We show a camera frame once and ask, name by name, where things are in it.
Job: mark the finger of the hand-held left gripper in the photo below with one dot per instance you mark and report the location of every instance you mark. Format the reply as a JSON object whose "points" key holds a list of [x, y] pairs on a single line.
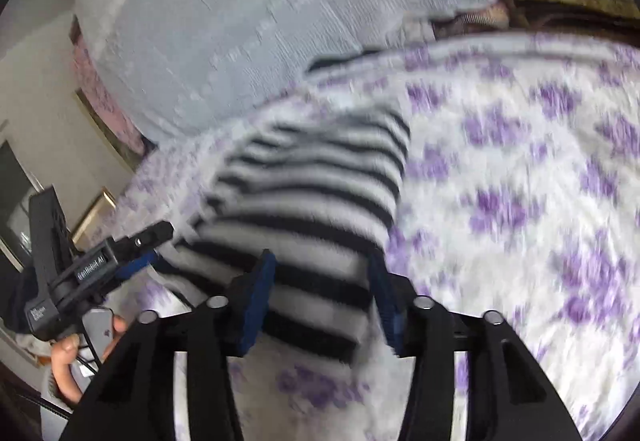
{"points": [[150, 235], [142, 261]]}

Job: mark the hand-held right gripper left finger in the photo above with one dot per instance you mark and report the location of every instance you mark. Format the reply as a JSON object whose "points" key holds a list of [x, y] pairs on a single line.
{"points": [[260, 301]]}

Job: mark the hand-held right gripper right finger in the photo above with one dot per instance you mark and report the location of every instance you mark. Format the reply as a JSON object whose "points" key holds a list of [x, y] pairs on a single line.
{"points": [[387, 311]]}

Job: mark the black white striped top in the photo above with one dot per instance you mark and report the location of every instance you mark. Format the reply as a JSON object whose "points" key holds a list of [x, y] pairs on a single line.
{"points": [[310, 201]]}

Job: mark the person's left hand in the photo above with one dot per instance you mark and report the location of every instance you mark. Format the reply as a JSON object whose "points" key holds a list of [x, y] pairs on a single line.
{"points": [[67, 366]]}

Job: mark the dark cabinet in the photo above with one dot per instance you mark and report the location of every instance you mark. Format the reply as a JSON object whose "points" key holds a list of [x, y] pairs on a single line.
{"points": [[15, 201]]}

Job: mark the pink fuzzy cloth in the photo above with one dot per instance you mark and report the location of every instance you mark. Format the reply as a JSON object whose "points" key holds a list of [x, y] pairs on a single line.
{"points": [[110, 106]]}

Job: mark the purple floral white blanket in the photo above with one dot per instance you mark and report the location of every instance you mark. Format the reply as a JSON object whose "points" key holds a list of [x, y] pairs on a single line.
{"points": [[500, 196]]}

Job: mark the light blue textured blanket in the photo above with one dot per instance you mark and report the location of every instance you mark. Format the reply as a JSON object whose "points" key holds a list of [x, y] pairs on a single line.
{"points": [[250, 21]]}

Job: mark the pink striped cloth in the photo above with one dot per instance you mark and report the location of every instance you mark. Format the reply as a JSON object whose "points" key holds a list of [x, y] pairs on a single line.
{"points": [[475, 18]]}

